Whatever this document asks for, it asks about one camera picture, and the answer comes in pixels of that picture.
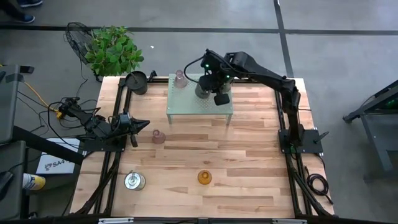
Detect green perforated metal shelf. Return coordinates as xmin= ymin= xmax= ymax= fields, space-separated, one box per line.
xmin=165 ymin=73 xmax=234 ymax=126

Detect yellow cable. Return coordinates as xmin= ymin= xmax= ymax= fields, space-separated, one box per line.
xmin=24 ymin=81 xmax=65 ymax=119

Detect silver metal bracket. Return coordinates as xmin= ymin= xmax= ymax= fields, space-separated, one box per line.
xmin=98 ymin=217 xmax=134 ymax=224
xmin=272 ymin=218 xmax=308 ymax=224

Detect black floor fan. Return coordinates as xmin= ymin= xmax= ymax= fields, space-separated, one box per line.
xmin=63 ymin=21 xmax=94 ymax=66

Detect black metal stand beam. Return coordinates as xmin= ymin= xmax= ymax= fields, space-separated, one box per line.
xmin=12 ymin=126 xmax=85 ymax=166

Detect pink glass candle holder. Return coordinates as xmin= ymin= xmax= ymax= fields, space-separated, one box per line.
xmin=173 ymin=69 xmax=188 ymax=90
xmin=151 ymin=129 xmax=167 ymax=145

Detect person's foot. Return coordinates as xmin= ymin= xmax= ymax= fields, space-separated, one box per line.
xmin=14 ymin=14 xmax=36 ymax=24
xmin=17 ymin=0 xmax=44 ymax=7

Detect white printed box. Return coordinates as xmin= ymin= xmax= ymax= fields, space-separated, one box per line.
xmin=35 ymin=138 xmax=88 ymax=175

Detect black aluminium table frame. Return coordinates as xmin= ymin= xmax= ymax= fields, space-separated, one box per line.
xmin=70 ymin=77 xmax=336 ymax=218

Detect coiled black cable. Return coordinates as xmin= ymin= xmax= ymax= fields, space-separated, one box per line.
xmin=306 ymin=166 xmax=334 ymax=205

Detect black plant pot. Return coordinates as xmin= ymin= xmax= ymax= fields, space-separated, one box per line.
xmin=124 ymin=70 xmax=149 ymax=96

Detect green leafy plant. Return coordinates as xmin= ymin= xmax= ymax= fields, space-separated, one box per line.
xmin=83 ymin=26 xmax=146 ymax=77

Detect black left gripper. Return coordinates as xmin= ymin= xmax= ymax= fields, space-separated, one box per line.
xmin=115 ymin=112 xmax=150 ymax=148

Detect grey metal stand frame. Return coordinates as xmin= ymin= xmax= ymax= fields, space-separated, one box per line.
xmin=341 ymin=79 xmax=398 ymax=183

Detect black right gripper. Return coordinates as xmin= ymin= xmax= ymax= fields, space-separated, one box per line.
xmin=198 ymin=49 xmax=234 ymax=106

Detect yellow white can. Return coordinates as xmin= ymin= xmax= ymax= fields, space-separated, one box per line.
xmin=22 ymin=173 xmax=47 ymax=191

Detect grey cabinet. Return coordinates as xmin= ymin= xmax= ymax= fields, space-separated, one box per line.
xmin=0 ymin=63 xmax=35 ymax=222

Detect black floor cables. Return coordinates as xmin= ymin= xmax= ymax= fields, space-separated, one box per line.
xmin=15 ymin=77 xmax=103 ymax=141

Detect amber glass candle holder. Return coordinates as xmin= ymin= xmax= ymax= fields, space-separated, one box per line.
xmin=197 ymin=169 xmax=213 ymax=186

